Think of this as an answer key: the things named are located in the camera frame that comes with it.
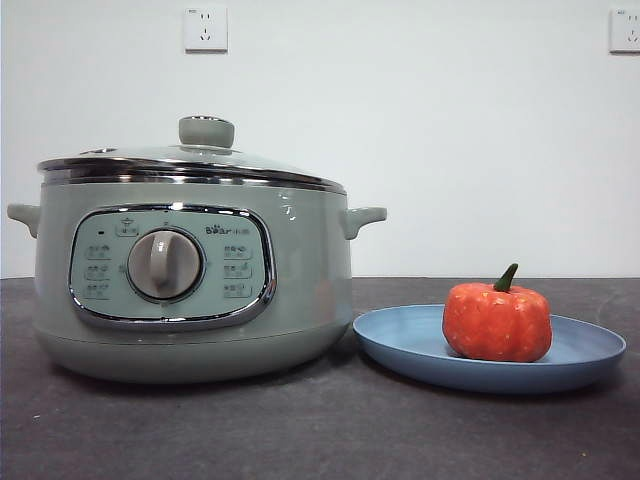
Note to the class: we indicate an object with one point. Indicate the glass lid with green knob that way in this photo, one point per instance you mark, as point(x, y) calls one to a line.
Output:
point(207, 132)

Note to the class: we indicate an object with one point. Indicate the orange toy pumpkin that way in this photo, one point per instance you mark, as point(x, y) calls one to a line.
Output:
point(495, 325)

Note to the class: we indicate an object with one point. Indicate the pale green electric steamer pot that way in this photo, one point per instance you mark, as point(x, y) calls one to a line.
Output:
point(310, 280)

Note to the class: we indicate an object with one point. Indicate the blue round plate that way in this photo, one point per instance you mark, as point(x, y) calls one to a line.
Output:
point(400, 340)

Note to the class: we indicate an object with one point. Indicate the white wall socket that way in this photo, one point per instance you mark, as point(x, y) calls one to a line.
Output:
point(625, 30)
point(205, 30)

